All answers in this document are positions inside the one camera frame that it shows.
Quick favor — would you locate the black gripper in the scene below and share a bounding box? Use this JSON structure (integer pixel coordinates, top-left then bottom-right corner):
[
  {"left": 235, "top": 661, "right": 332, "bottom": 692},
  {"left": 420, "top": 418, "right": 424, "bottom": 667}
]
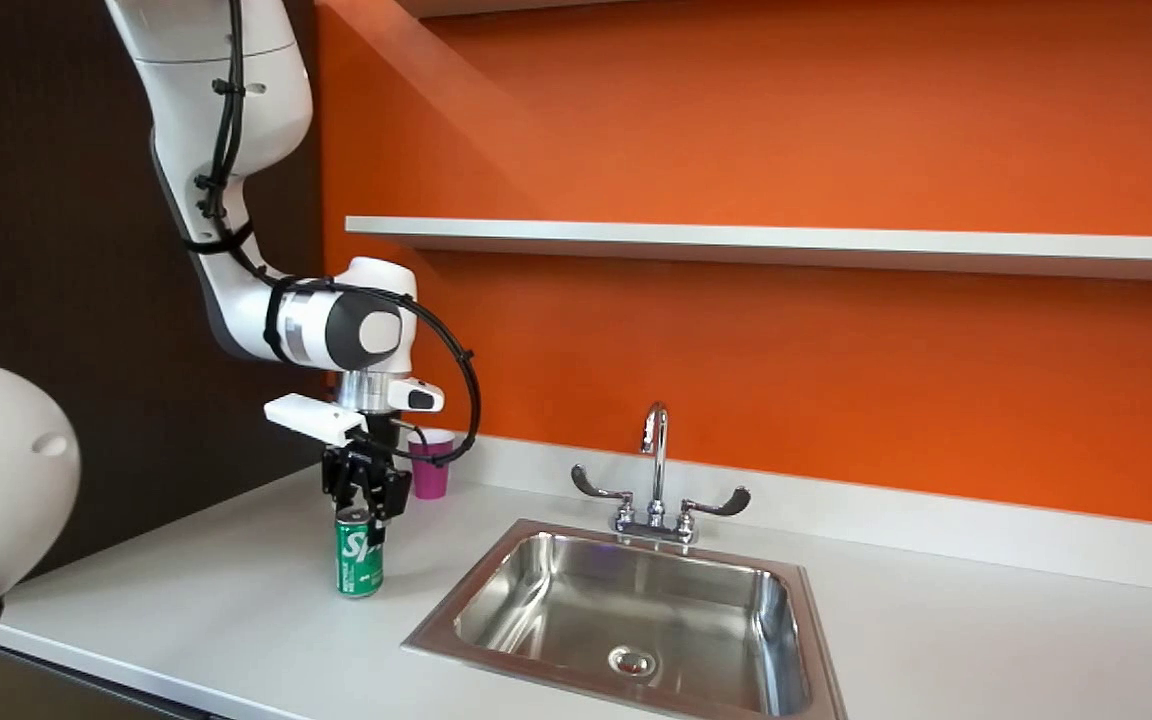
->
[{"left": 320, "top": 417, "right": 413, "bottom": 548}]

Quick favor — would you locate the green soda can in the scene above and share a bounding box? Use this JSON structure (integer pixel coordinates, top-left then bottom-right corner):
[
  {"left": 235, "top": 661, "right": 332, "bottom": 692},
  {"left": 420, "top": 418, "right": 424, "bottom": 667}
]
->
[{"left": 332, "top": 506, "right": 382, "bottom": 597}]

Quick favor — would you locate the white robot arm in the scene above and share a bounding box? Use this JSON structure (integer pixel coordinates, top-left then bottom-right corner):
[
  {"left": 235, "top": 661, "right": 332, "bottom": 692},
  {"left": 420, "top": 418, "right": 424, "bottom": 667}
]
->
[{"left": 0, "top": 0, "right": 444, "bottom": 617}]

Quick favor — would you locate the stainless steel sink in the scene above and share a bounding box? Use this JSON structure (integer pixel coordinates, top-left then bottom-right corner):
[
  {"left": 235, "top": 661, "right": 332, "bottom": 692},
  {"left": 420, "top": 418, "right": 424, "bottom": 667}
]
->
[{"left": 406, "top": 520, "right": 847, "bottom": 720}]

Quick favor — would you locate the purple plastic cup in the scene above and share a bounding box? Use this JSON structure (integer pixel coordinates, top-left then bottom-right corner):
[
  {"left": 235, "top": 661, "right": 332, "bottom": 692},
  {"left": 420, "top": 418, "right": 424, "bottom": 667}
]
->
[{"left": 406, "top": 426, "right": 456, "bottom": 501}]

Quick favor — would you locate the chrome faucet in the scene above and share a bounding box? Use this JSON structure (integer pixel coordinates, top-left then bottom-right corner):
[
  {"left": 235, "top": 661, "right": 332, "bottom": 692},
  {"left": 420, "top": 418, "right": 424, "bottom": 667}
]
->
[{"left": 568, "top": 405, "right": 753, "bottom": 551}]

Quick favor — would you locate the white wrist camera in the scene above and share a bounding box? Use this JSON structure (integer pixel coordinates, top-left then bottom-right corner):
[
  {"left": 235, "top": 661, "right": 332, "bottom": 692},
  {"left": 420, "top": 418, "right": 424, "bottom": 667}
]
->
[{"left": 262, "top": 391, "right": 367, "bottom": 447}]

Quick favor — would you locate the white wall shelf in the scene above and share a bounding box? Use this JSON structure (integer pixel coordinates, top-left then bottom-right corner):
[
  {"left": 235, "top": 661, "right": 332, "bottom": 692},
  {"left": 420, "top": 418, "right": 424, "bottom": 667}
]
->
[{"left": 345, "top": 215, "right": 1152, "bottom": 280}]

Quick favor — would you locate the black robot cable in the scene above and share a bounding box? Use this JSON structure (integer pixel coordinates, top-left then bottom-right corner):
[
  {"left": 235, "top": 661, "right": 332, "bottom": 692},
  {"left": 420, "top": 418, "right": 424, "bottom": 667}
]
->
[{"left": 197, "top": 0, "right": 485, "bottom": 469}]

